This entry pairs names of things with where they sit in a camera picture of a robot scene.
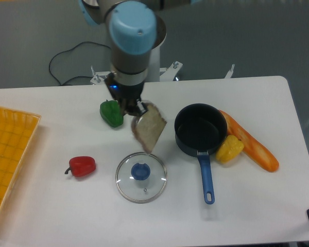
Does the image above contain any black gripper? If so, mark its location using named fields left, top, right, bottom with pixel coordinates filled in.
left=105, top=73, right=147, bottom=116

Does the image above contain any toast slice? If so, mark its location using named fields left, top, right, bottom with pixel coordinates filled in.
left=131, top=101, right=167, bottom=154

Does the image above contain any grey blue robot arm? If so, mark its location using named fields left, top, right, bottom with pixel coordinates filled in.
left=78, top=1, right=195, bottom=116

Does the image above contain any green bell pepper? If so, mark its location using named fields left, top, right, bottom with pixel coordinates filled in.
left=99, top=100, right=124, bottom=128

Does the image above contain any glass lid blue knob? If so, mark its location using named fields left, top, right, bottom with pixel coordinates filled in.
left=115, top=152, right=167, bottom=204

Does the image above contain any red bell pepper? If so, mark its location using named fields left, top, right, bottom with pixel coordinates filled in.
left=64, top=156, right=96, bottom=178

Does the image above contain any yellow bell pepper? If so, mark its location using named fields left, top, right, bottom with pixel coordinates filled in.
left=215, top=135, right=245, bottom=164

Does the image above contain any orange baguette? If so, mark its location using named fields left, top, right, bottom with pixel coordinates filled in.
left=220, top=110, right=279, bottom=172

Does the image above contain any yellow woven basket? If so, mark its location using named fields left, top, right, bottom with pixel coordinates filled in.
left=0, top=107, right=41, bottom=214

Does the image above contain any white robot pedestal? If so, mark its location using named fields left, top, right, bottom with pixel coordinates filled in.
left=91, top=15, right=182, bottom=85

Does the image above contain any dark pot blue handle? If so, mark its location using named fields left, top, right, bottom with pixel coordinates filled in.
left=174, top=103, right=227, bottom=205

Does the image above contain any white table bracket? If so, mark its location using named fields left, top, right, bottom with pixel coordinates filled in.
left=225, top=64, right=235, bottom=79

